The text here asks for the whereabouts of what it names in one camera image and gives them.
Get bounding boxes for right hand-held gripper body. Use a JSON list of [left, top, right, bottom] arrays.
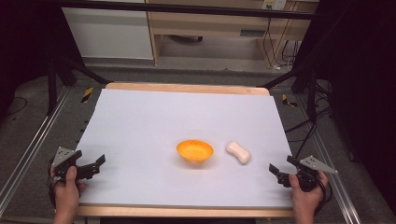
[[276, 155, 339, 192]]

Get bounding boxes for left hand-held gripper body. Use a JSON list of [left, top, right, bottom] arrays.
[[51, 147, 101, 183]]

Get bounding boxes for person's right hand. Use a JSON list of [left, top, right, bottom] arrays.
[[288, 170, 329, 217]]

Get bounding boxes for person's left hand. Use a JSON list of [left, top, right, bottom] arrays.
[[50, 165, 89, 217]]

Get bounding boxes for white toy bone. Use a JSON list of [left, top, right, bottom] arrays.
[[225, 141, 252, 165]]

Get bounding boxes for yellow black floor tape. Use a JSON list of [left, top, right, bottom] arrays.
[[281, 93, 299, 108], [80, 86, 94, 104]]

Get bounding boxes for orange plastic bowl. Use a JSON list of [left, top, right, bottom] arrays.
[[176, 139, 215, 163]]

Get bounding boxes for white table mat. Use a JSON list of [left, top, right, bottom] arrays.
[[75, 88, 295, 209]]

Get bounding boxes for black curtain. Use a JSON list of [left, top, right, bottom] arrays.
[[0, 0, 82, 119], [293, 0, 396, 216]]

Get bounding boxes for wooden table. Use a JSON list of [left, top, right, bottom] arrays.
[[76, 81, 295, 218]]

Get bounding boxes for white cabinet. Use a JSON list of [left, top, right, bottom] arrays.
[[61, 0, 154, 61]]

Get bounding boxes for white power strip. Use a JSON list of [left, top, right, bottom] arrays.
[[262, 0, 288, 11]]

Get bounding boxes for light wooden desk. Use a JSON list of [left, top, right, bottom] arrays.
[[146, 0, 318, 67]]

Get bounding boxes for black metal crossbar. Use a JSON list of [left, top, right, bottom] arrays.
[[55, 0, 316, 21]]

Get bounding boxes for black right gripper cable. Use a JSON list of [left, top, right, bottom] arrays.
[[313, 174, 333, 217]]

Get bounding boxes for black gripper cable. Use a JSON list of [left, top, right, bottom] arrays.
[[47, 158, 58, 210], [313, 174, 333, 217]]

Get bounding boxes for aluminium floor rail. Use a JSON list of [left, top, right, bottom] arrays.
[[0, 87, 72, 217], [298, 94, 362, 224]]

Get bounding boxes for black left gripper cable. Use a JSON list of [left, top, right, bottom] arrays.
[[47, 158, 58, 210]]

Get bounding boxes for black metal frame stand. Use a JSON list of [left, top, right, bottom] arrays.
[[257, 66, 318, 123], [46, 55, 112, 117]]

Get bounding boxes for cables under wooden desk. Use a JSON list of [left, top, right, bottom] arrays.
[[262, 17, 301, 70]]

